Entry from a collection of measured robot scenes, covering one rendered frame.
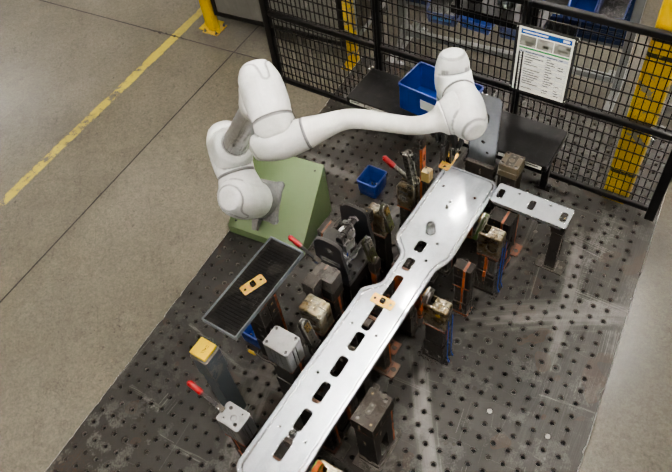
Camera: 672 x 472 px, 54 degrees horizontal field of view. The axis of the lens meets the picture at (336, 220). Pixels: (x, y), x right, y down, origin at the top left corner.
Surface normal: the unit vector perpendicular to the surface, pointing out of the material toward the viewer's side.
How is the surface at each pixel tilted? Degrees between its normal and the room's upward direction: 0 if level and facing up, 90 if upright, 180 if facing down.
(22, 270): 0
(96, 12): 0
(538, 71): 90
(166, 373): 0
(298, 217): 42
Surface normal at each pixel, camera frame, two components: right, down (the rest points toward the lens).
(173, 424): -0.11, -0.62
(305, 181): -0.37, 0.03
